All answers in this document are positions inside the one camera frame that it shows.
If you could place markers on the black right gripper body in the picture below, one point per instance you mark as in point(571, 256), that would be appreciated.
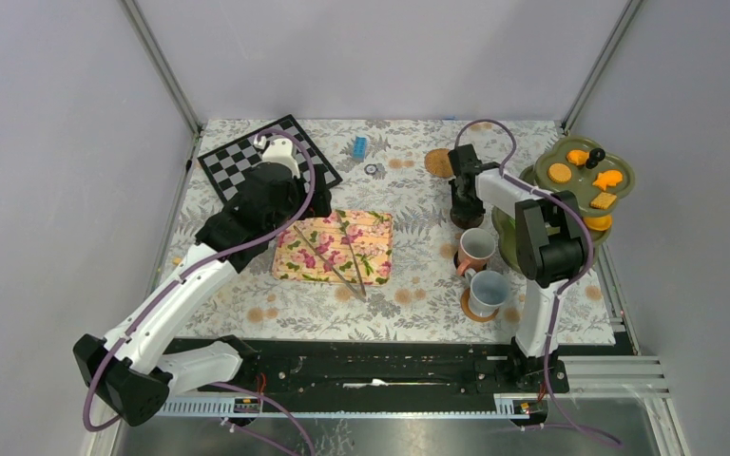
point(464, 206)

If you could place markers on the white mug with red handle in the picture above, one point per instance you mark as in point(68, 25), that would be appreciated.
point(475, 249)

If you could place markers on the round brown cookie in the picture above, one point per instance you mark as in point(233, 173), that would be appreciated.
point(559, 173)

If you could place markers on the white mug front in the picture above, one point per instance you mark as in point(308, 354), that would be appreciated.
point(489, 290)

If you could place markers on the plain orange coaster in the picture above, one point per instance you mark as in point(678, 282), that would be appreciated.
point(465, 308)

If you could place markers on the square orange cracker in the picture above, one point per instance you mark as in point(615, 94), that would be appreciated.
point(604, 201)

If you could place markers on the orange fish cookie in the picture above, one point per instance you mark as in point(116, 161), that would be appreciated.
point(609, 178)

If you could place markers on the dark brown coaster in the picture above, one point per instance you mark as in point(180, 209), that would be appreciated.
point(466, 221)

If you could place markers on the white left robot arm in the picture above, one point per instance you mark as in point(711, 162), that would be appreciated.
point(129, 368)

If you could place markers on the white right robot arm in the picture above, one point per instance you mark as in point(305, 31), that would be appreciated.
point(553, 245)

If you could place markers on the woven tan coaster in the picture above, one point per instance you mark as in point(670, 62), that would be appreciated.
point(438, 164)

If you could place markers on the black white checkerboard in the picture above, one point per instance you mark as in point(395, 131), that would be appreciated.
point(224, 166)

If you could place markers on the floral serving tray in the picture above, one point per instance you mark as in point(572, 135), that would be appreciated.
point(373, 233)

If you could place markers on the blue toy brick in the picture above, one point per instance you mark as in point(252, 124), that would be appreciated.
point(359, 149)

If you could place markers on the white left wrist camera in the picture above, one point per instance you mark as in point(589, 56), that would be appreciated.
point(277, 149)

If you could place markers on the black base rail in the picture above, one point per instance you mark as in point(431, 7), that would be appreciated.
point(372, 377)

